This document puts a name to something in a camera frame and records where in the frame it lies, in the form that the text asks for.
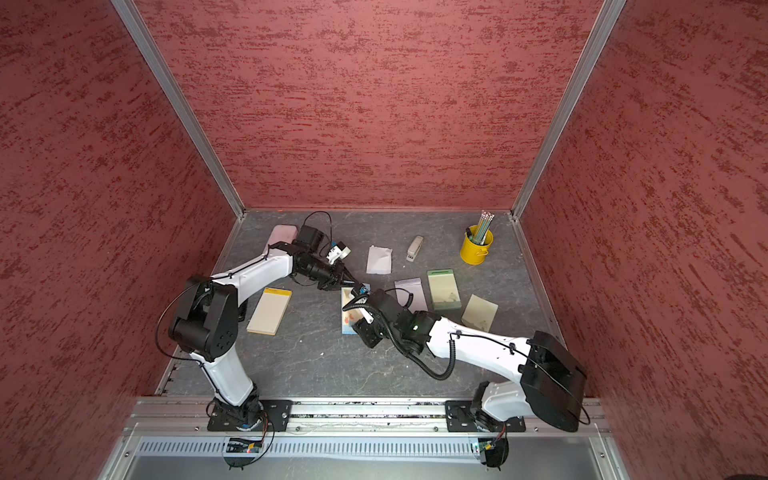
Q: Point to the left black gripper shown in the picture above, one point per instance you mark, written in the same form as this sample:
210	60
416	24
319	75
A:
337	276

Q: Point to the green memo pad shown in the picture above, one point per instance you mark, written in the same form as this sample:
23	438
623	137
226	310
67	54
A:
444	290

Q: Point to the bundle of pencils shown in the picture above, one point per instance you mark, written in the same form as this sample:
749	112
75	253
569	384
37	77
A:
478	237

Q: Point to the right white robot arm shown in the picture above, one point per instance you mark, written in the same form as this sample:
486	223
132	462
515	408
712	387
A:
541	378

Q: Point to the pink pencil case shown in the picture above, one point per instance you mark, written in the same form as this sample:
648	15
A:
283	233

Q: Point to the yellow-top beige memo pad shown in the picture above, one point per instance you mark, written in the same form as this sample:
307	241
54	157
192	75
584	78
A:
269	311

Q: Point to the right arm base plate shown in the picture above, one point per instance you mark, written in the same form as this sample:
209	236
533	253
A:
463	416

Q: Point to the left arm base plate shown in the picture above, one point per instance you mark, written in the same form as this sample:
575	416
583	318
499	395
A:
251	417

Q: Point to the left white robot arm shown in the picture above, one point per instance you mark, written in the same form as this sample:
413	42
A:
210	309

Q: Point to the torn green memo page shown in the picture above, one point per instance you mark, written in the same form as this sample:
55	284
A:
479	313

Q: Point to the blue-edged beige memo pad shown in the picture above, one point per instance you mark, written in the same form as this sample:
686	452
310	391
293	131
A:
351	317

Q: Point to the yellow pencil cup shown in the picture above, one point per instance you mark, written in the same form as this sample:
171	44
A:
472	253

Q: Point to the aluminium rail frame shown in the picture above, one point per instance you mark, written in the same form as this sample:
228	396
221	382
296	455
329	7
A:
347	428

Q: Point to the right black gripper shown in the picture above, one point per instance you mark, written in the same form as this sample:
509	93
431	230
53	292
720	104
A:
364	329

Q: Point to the purple grid memo pad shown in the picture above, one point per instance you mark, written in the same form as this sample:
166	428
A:
410	293

